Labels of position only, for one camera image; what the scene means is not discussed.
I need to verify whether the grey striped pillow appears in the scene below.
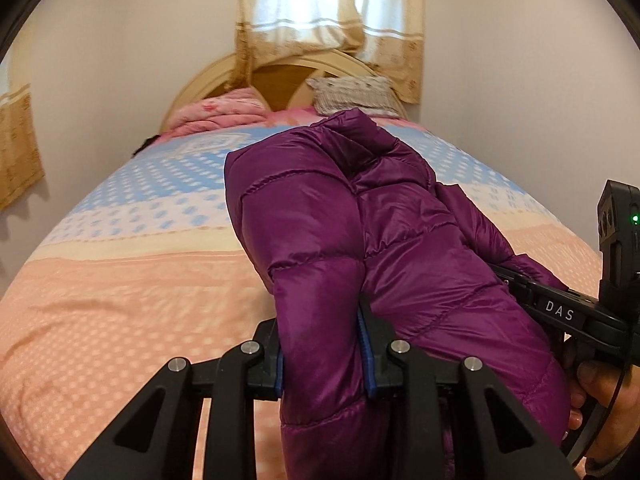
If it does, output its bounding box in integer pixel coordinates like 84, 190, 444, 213
306, 76, 404, 118

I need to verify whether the purple down jacket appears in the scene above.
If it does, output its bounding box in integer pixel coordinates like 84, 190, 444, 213
224, 110, 570, 479

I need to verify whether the pink folded blanket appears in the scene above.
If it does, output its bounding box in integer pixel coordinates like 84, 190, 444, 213
162, 87, 271, 136

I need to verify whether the wooden headboard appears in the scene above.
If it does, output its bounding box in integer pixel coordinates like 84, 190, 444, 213
158, 49, 409, 134

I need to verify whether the right hand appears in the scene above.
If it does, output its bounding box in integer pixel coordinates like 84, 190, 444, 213
566, 358, 640, 476

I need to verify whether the polka dot bed sheet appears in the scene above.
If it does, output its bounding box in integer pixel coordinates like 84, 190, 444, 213
0, 109, 604, 480

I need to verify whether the beige window curtain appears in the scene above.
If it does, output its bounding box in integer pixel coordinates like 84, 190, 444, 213
227, 0, 425, 104

